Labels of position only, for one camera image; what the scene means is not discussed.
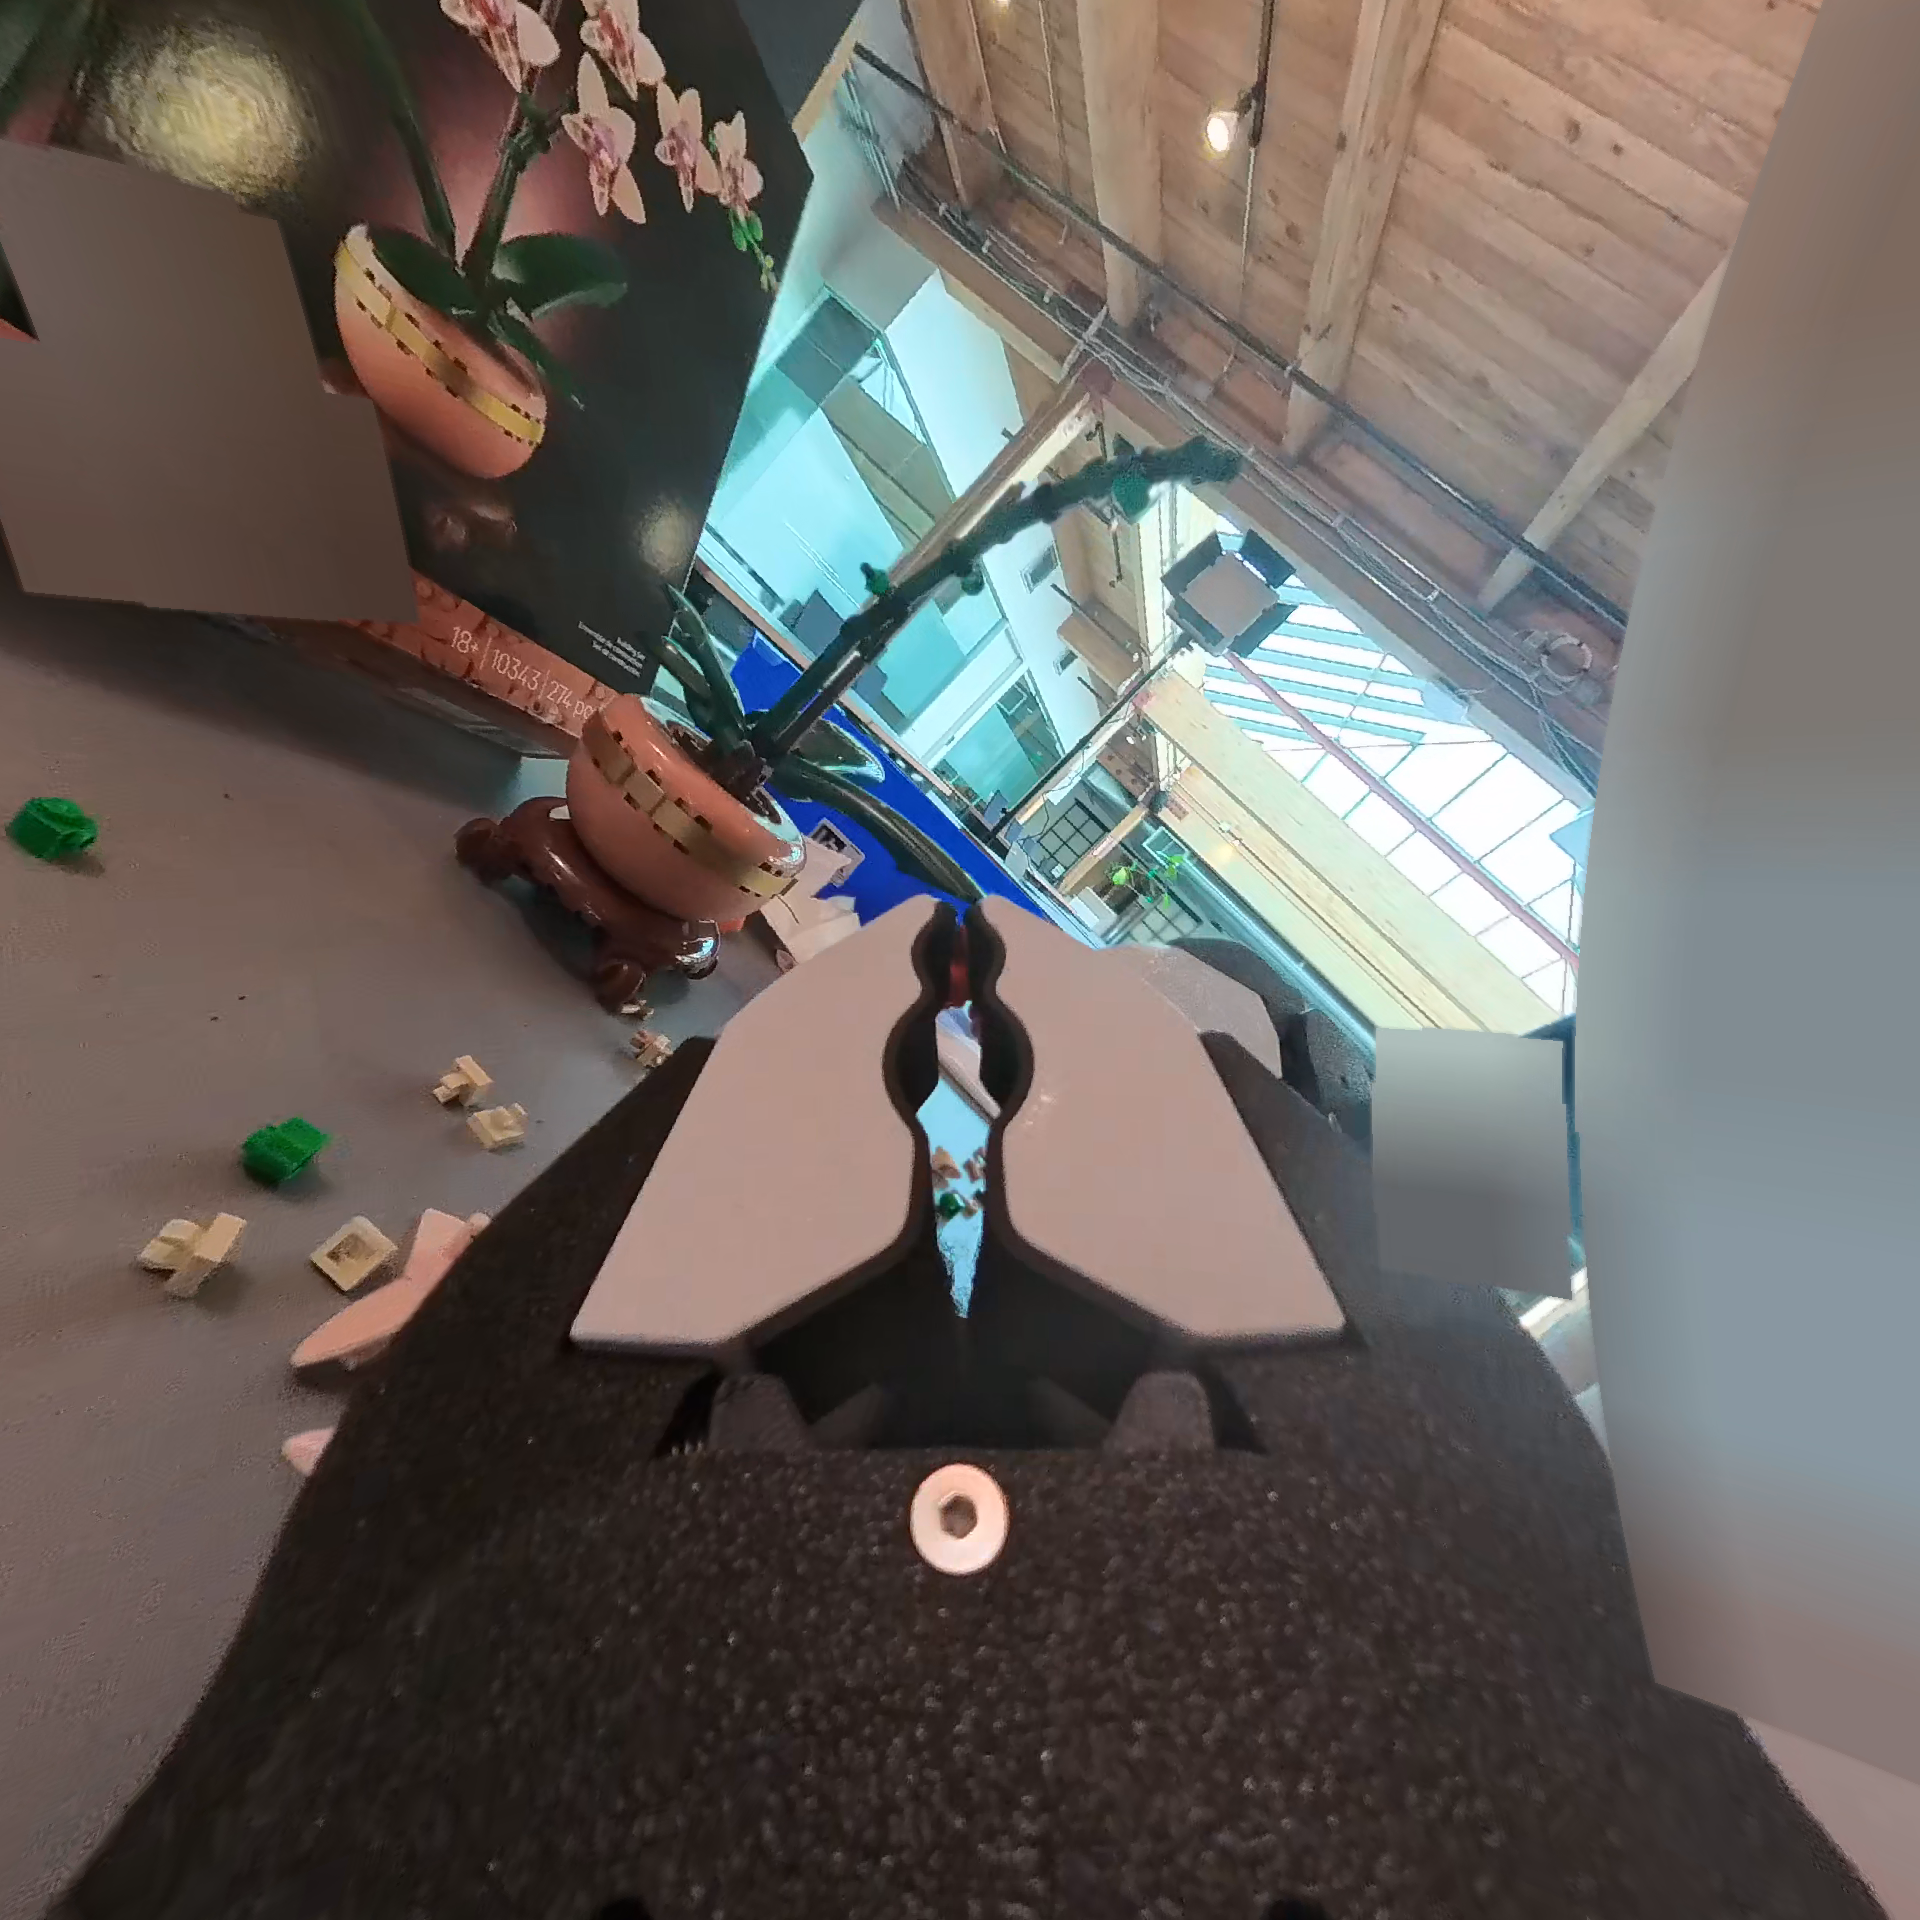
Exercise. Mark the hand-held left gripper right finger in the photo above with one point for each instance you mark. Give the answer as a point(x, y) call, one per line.
point(1155, 1184)

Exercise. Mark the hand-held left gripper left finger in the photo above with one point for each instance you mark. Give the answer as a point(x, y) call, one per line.
point(750, 1184)

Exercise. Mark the grey desk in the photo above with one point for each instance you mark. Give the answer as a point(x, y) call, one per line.
point(225, 975)

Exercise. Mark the blue plastic bin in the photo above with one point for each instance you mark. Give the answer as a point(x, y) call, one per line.
point(932, 818)

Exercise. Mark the black studio light panel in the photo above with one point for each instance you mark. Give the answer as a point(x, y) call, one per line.
point(1225, 592)

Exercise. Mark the scattered tan small bricks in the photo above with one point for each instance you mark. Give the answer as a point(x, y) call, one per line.
point(195, 1252)

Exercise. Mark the orchid picture cardboard box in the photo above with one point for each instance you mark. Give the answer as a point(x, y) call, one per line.
point(601, 300)

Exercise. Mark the ceiling spot lamp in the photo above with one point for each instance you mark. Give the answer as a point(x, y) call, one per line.
point(1225, 129)

